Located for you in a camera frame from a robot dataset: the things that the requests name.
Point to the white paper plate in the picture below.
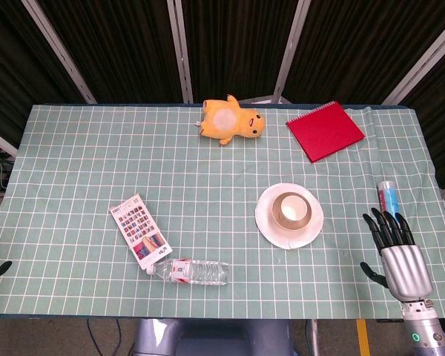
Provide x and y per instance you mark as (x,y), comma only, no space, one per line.
(289,216)

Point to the clear plastic water bottle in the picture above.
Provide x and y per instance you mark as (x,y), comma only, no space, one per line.
(193,272)

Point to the blue and red tube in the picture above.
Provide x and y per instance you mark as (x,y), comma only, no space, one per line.
(388,200)

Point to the brown paper cup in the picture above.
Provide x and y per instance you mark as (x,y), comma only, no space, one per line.
(290,211)

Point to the colourful printed card pack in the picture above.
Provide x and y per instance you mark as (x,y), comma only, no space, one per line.
(139,229)

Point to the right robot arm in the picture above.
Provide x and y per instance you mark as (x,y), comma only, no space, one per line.
(422,326)

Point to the white metal frame post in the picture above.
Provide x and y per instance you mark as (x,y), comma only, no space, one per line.
(57,48)
(180,48)
(291,48)
(422,59)

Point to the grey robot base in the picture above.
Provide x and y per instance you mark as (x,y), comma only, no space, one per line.
(211,337)

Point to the yellow plush duck toy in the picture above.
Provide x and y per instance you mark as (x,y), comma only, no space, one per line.
(230,121)

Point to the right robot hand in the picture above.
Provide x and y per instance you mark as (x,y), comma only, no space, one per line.
(406,263)

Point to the red spiral notebook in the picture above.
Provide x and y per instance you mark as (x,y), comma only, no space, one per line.
(325,131)

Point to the green checkered tablecloth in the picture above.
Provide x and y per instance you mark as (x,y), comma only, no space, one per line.
(96,178)

